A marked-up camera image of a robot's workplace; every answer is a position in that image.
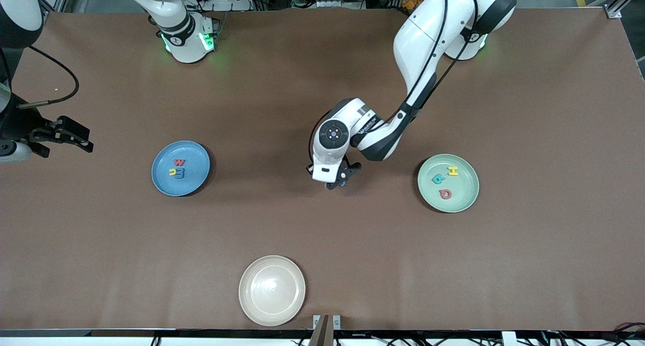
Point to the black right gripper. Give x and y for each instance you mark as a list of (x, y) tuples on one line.
[(21, 125)]

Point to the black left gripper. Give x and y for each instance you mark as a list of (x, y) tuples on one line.
[(357, 165)]

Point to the teal foam letter k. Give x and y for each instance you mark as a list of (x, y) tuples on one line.
[(439, 179)]

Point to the pink foam letter Q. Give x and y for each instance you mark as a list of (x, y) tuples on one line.
[(445, 194)]

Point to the yellow foam letter H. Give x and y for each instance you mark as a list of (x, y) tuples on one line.
[(453, 171)]

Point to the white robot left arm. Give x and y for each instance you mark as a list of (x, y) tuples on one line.
[(418, 39)]

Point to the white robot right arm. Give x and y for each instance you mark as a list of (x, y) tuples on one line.
[(189, 49)]

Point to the green round plate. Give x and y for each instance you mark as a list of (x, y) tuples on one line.
[(461, 190)]

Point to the blue round plate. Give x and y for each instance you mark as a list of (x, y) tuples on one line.
[(194, 159)]

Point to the beige round plate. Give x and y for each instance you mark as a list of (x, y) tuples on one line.
[(272, 290)]

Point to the small white power strip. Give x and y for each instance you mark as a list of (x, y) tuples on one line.
[(332, 2)]

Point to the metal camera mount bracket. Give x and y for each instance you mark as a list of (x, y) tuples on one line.
[(326, 336)]

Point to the white table frame rail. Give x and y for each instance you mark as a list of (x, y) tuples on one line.
[(75, 342)]

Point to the aluminium frame corner post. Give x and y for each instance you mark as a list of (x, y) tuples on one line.
[(612, 11)]

